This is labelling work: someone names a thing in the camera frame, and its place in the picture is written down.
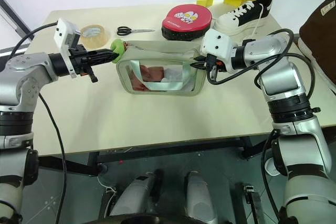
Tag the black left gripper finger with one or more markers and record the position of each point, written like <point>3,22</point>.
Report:
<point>102,59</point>
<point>101,53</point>

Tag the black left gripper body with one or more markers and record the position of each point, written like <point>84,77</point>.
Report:
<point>80,60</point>

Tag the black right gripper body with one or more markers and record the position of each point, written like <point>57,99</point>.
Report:
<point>214,64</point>

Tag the green clear-window zip pouch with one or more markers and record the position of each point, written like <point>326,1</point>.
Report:
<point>160,89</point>

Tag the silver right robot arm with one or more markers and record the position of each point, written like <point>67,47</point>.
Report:
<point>282,72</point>

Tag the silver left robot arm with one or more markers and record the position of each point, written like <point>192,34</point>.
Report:
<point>23,77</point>

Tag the white item inside pouch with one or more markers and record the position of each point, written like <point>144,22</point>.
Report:
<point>170,75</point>

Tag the red item inside pouch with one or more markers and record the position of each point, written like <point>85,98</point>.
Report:
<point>147,75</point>

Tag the clear packing tape roll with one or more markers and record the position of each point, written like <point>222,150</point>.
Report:
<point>98,39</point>

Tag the red round punching pad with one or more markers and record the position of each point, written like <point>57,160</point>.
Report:
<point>186,18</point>

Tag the white and black sneaker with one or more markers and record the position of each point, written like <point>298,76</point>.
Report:
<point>231,22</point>

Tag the dark slanted pole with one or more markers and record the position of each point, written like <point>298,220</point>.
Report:
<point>14,11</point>

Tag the white round cup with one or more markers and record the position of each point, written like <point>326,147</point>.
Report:
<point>270,166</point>

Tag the silver right robot leg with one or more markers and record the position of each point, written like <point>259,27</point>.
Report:
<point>199,195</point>

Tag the silver robot leg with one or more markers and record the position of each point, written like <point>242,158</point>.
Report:
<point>136,195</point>
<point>199,195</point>

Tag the silver left robot leg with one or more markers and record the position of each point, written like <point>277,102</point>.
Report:
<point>136,195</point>

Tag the black floor stand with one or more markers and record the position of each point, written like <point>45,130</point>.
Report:
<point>253,203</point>

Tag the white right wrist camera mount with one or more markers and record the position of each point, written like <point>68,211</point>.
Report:
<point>216,44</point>

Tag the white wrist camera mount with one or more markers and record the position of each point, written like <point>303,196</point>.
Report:
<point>216,44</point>
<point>64,33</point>

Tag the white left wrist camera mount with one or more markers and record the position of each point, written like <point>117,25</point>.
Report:
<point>64,33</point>

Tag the black metal table frame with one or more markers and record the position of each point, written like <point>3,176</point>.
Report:
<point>157,153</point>

